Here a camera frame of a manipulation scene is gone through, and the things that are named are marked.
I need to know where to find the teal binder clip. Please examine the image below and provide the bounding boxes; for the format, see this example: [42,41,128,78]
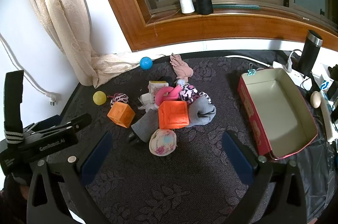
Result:
[247,63,258,77]

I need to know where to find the long white power strip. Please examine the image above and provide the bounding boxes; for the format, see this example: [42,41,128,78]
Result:
[318,92,338,144]

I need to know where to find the white thread spool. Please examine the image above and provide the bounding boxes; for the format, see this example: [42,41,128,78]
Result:
[177,0,196,14]

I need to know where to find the wooden window frame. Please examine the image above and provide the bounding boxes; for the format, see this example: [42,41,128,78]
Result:
[88,0,338,53]

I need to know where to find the wooden egg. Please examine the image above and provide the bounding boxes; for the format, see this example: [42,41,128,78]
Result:
[310,91,322,108]

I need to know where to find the black thermos flask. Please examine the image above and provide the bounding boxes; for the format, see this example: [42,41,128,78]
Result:
[298,29,323,75]

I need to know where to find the black thread spool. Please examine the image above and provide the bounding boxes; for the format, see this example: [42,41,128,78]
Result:
[194,0,214,15]

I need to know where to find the red tin box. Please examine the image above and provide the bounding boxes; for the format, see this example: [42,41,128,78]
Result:
[237,67,319,160]

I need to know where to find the dark patterned desktop mat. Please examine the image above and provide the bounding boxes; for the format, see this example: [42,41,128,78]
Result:
[49,56,291,224]

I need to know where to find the white pink sock ball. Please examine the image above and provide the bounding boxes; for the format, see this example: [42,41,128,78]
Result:
[149,128,177,156]

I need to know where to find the small white carton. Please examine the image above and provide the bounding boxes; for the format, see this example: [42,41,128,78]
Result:
[148,81,169,104]

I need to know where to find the blue ball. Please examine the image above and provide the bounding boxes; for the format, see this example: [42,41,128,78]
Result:
[139,57,153,70]

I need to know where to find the small leopard print pompom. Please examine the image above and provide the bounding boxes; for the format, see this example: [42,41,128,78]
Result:
[109,93,130,107]

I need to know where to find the white plastic wrap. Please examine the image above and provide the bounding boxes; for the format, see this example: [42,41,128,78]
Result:
[137,93,159,111]

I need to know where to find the white wall cable with plug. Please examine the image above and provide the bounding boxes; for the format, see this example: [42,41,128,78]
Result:
[0,33,61,106]

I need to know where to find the white power plug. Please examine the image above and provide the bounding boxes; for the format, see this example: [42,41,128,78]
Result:
[286,49,303,71]

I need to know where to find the white power strip cable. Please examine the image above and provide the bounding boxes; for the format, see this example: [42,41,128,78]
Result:
[226,55,275,66]

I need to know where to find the cream lace curtain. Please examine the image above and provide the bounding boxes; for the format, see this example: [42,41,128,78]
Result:
[22,0,164,88]

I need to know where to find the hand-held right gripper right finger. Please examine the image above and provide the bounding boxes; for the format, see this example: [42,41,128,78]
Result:
[222,130,308,224]

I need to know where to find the pink stocking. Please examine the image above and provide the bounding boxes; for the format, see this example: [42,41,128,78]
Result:
[169,53,194,82]

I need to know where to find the pink leopard print socks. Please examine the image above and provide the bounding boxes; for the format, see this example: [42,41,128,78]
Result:
[178,84,212,104]

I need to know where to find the yellow ball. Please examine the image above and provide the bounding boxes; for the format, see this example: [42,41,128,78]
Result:
[93,91,107,105]

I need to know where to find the small orange toy cube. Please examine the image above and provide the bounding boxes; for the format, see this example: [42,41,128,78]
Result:
[107,102,136,129]

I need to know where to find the dark green object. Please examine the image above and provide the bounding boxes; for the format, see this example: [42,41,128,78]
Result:
[327,64,338,79]

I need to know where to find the large orange toy cube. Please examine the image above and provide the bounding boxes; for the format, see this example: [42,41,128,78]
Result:
[158,100,190,129]

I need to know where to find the grey sock with black cuff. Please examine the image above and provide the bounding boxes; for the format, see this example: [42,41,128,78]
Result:
[127,96,216,147]

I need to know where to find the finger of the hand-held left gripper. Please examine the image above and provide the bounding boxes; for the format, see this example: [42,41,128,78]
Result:
[54,113,92,135]

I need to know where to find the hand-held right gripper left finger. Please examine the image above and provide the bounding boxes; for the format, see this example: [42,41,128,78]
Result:
[26,131,114,224]

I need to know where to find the black power adapter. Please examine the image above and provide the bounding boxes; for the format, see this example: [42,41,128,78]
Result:
[327,81,338,98]

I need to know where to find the blue and white box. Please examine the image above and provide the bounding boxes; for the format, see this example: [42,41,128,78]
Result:
[318,73,336,92]

